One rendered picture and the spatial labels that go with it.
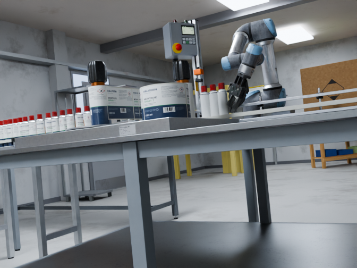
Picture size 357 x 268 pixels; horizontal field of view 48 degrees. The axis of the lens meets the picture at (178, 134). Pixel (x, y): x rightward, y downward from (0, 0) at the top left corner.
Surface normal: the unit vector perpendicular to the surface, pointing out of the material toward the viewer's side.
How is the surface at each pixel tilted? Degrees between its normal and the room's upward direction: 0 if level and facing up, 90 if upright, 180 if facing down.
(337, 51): 90
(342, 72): 90
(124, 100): 90
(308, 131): 90
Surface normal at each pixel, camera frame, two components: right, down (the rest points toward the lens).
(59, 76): 0.86, -0.10
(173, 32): 0.43, -0.07
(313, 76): -0.55, 0.03
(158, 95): -0.17, -0.01
